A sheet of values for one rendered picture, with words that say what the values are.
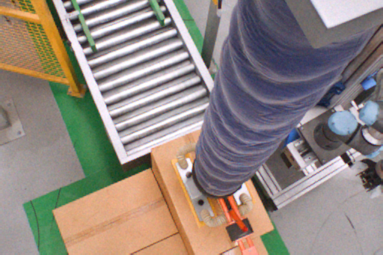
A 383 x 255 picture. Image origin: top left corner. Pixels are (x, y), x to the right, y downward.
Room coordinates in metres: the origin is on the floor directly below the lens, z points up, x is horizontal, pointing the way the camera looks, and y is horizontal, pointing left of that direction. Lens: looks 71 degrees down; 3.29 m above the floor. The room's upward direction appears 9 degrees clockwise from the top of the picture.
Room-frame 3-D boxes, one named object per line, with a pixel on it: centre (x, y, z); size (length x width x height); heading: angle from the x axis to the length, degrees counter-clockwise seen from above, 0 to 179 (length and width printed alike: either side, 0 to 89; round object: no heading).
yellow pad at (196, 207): (0.42, -0.08, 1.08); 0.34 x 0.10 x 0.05; 32
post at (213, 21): (1.54, -0.06, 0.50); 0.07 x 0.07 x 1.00; 33
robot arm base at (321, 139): (0.79, -0.70, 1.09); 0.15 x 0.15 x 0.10
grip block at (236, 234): (0.25, -0.29, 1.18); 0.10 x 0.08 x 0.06; 122
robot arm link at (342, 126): (0.79, -0.70, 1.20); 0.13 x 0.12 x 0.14; 65
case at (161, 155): (0.46, -0.17, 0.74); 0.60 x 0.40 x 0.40; 32
